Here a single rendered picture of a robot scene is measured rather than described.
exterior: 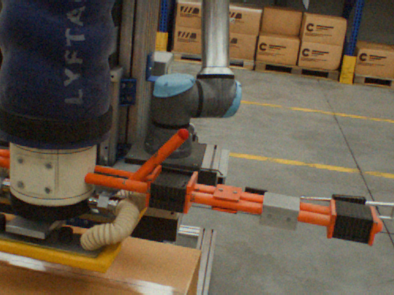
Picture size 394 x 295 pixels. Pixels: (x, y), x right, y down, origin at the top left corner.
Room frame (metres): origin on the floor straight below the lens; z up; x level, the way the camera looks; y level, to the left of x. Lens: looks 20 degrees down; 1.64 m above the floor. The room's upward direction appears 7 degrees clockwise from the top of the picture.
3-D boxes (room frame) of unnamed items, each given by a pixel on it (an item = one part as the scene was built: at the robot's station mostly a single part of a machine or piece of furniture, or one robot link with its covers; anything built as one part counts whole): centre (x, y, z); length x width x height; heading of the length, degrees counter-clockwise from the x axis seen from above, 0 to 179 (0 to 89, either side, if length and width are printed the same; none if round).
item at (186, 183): (1.03, 0.04, 1.18); 0.10 x 0.08 x 0.06; 172
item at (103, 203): (1.06, 0.29, 1.12); 0.34 x 0.25 x 0.06; 82
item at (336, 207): (0.97, -0.30, 1.18); 0.08 x 0.07 x 0.05; 82
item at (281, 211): (1.00, -0.17, 1.18); 0.07 x 0.07 x 0.04; 82
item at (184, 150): (1.64, 0.10, 1.09); 0.15 x 0.15 x 0.10
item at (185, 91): (1.64, 0.09, 1.20); 0.13 x 0.12 x 0.14; 113
